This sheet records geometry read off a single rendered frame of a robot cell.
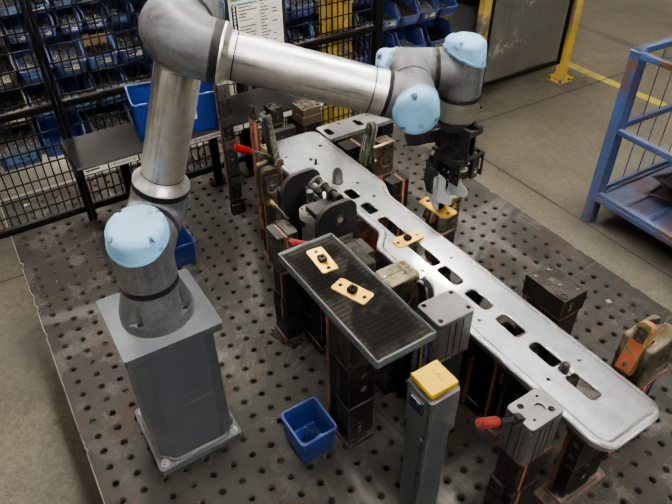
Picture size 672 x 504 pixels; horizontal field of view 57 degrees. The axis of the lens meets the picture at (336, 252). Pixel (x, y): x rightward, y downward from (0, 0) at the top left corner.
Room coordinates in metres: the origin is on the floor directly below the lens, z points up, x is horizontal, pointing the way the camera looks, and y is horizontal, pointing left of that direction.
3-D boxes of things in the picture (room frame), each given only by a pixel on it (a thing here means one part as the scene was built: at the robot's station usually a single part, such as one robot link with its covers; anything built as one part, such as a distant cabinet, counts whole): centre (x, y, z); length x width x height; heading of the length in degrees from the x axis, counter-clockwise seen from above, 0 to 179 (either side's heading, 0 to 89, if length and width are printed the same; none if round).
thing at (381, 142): (1.75, -0.15, 0.87); 0.12 x 0.09 x 0.35; 122
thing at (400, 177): (1.61, -0.19, 0.84); 0.11 x 0.08 x 0.29; 122
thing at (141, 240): (0.94, 0.37, 1.27); 0.13 x 0.12 x 0.14; 0
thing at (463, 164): (1.06, -0.24, 1.41); 0.09 x 0.08 x 0.12; 38
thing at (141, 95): (1.91, 0.52, 1.10); 0.30 x 0.17 x 0.13; 113
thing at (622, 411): (1.28, -0.21, 1.00); 1.38 x 0.22 x 0.02; 32
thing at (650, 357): (0.89, -0.66, 0.88); 0.15 x 0.11 x 0.36; 122
